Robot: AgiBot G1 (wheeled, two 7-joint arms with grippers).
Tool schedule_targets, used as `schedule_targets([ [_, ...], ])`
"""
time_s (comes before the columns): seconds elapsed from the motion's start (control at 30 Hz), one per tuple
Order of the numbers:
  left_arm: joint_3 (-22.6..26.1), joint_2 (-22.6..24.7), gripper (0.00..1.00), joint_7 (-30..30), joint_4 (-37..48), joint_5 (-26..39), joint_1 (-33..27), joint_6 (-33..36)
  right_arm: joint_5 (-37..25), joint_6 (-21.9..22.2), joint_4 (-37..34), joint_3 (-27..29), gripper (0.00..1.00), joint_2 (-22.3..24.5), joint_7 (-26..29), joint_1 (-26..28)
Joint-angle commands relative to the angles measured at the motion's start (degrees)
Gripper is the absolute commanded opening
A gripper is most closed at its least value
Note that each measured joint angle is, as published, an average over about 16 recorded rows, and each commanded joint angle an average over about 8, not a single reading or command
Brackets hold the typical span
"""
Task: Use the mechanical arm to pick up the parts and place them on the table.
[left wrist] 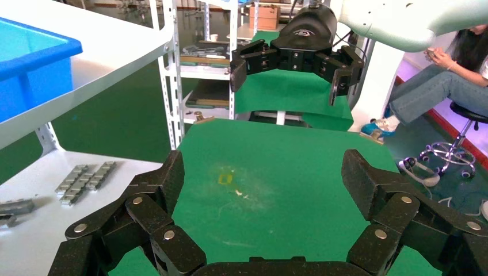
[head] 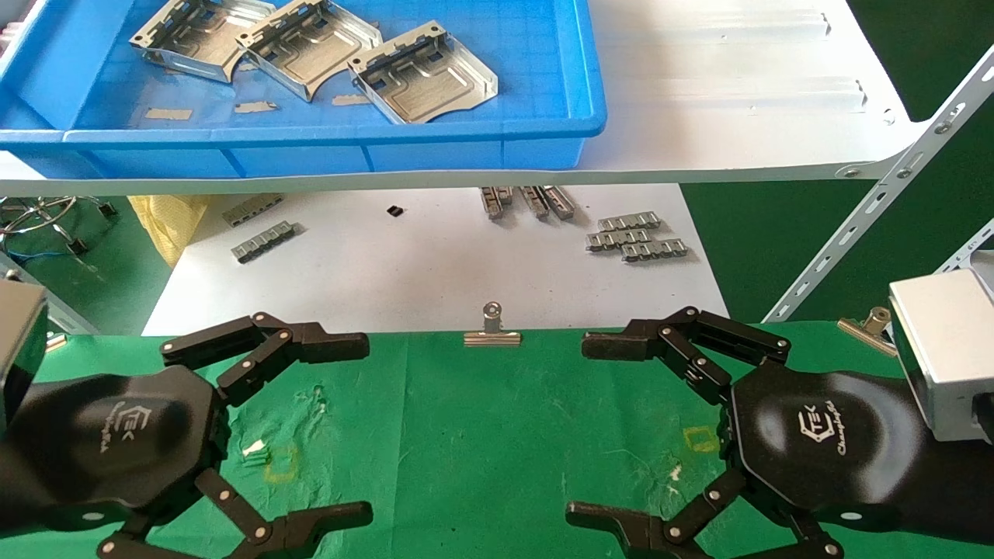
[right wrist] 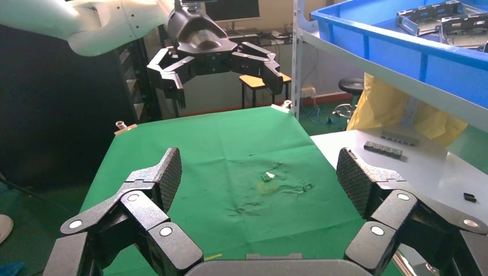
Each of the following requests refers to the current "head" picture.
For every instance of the white shelf board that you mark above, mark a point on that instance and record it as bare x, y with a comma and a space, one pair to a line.
738, 116

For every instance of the blue plastic tray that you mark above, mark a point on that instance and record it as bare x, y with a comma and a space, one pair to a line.
536, 93

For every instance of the short perforated white shelf brace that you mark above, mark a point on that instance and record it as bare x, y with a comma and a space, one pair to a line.
967, 248

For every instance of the yellow cloth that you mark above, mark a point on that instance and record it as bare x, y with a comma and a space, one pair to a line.
167, 221

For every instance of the long perforated white shelf brace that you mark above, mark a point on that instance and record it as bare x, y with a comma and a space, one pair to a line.
893, 182

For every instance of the silver binder clip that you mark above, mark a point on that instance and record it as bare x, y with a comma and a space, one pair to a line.
492, 337

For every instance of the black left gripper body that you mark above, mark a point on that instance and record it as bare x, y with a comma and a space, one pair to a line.
116, 442

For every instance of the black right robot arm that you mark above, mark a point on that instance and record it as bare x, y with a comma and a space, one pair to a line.
947, 481

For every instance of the green cloth mat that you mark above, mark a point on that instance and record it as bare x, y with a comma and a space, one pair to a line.
481, 442

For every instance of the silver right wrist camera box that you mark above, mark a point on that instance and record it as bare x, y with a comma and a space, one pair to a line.
943, 349

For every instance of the grey metal frame bar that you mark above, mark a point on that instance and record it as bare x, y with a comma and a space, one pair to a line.
46, 299

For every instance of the small grey metal strip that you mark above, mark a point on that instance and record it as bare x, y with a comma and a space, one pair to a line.
252, 210
534, 202
619, 238
495, 202
264, 241
629, 221
561, 202
655, 249

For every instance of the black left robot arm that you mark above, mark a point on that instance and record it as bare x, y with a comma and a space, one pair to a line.
12, 505

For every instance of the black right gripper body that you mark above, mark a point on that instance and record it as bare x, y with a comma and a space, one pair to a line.
823, 442

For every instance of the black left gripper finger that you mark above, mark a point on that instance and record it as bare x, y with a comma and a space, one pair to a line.
326, 345
311, 528

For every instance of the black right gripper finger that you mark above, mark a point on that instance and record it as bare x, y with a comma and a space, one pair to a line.
621, 343
637, 532

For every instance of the stamped sheet metal part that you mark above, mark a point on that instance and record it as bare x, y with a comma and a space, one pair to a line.
311, 46
194, 43
423, 81

